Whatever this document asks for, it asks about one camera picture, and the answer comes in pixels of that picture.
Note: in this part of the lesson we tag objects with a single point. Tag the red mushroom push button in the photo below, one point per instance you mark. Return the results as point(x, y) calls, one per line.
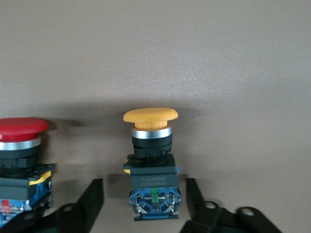
point(17, 145)

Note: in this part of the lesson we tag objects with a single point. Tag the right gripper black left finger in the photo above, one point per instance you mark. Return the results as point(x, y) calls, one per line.
point(80, 213)

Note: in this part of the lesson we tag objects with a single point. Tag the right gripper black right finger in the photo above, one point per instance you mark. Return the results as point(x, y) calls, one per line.
point(201, 218)

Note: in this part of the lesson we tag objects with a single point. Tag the yellow mushroom push button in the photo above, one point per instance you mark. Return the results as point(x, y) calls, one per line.
point(151, 179)

